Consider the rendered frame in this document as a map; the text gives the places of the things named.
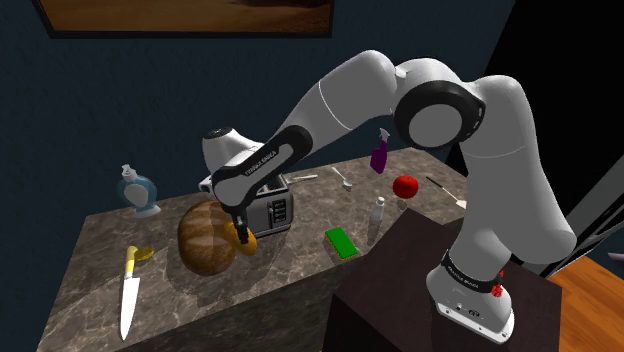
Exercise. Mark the blue soap dispenser bottle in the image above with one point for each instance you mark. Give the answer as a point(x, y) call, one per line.
point(138, 192)

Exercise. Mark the silver toaster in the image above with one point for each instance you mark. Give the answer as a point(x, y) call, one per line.
point(278, 210)

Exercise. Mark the framed brown wall picture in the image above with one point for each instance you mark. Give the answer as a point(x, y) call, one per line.
point(185, 14)

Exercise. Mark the dark robot stand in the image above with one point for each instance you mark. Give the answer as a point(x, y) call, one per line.
point(400, 292)

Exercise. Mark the brown bread loaf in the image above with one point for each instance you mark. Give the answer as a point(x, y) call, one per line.
point(204, 241)

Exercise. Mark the silver cutlery piece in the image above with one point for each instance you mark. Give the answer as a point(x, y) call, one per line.
point(302, 178)

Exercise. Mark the small white shaker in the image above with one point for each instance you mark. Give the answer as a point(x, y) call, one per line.
point(378, 209)

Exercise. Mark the red tomato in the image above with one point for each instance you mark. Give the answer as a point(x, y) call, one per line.
point(405, 187)

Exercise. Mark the small orange bread roll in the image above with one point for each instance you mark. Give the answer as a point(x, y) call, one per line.
point(249, 244)

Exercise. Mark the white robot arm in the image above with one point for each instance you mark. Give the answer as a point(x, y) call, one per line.
point(507, 195)

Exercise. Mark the silver spoon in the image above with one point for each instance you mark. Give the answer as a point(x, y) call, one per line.
point(342, 178)

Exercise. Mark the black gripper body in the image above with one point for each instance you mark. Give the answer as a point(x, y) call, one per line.
point(240, 223)

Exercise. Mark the green sponge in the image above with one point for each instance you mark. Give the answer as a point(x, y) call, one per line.
point(342, 243)

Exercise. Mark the purple spray bottle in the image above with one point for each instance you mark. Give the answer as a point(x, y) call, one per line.
point(378, 158)

